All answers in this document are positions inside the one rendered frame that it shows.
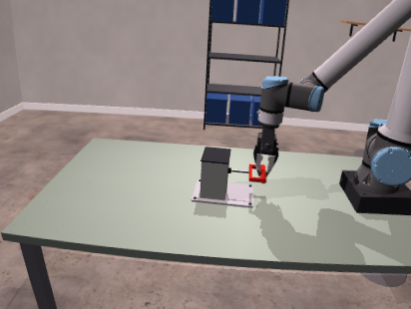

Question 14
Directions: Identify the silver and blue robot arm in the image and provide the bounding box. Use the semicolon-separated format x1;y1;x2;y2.
257;0;411;194

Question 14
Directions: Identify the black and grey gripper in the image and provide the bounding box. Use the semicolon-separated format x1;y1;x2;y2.
253;123;279;176

